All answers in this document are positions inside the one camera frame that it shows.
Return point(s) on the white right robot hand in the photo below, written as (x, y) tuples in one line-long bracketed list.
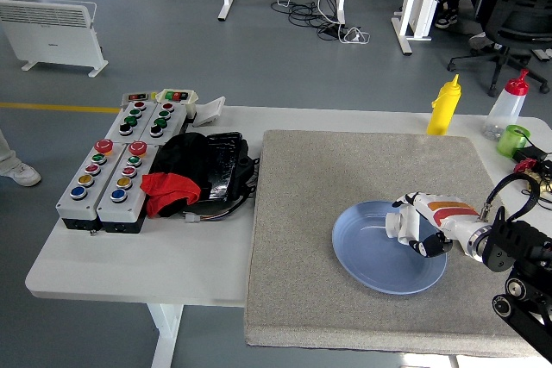
[(444, 217)]

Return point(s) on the white pipe tee metal nipple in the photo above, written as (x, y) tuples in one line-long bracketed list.
[(392, 226)]

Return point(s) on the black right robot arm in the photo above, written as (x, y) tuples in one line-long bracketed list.
[(517, 238)]

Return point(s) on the blue plate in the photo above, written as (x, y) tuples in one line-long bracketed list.
[(366, 256)]

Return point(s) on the brass pipe fitting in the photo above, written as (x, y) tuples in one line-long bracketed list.
[(542, 187)]

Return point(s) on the green plastic cup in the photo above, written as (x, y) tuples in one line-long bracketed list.
[(511, 141)]

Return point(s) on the black power adapter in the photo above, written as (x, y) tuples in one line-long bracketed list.
[(529, 153)]

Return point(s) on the yellow squeeze bottle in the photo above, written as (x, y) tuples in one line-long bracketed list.
[(444, 109)]

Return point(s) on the clear squeeze bottle red cap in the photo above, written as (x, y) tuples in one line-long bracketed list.
[(506, 109)]

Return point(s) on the grey-brown mat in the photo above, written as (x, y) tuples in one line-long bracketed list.
[(302, 213)]

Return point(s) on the seated person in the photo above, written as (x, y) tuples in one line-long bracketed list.
[(446, 19)]

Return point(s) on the black office chair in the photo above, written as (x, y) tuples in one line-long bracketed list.
[(517, 19)]

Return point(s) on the black plastic tray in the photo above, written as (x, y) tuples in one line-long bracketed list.
[(224, 161)]

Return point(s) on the black cloth bag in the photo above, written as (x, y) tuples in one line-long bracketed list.
[(181, 157)]

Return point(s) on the red cloth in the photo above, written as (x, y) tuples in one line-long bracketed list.
[(168, 189)]

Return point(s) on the white box green red buttons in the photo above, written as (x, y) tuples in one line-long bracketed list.
[(179, 98)]

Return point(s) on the grey four-button control box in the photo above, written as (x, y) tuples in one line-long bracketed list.
[(161, 122), (129, 120)]

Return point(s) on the white table leg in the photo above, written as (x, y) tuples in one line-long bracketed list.
[(166, 333)]

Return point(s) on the grey five-button control box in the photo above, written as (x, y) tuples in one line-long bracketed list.
[(86, 187), (125, 189)]

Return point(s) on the standing person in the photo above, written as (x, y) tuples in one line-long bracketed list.
[(23, 174)]

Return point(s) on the white electric heater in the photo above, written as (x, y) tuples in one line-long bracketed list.
[(47, 36)]

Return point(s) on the white desk frame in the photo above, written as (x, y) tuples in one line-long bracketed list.
[(414, 6)]

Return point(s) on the white wall switch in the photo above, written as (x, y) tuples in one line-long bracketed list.
[(209, 111)]

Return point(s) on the small grey switch box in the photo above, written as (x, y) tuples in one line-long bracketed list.
[(138, 97)]

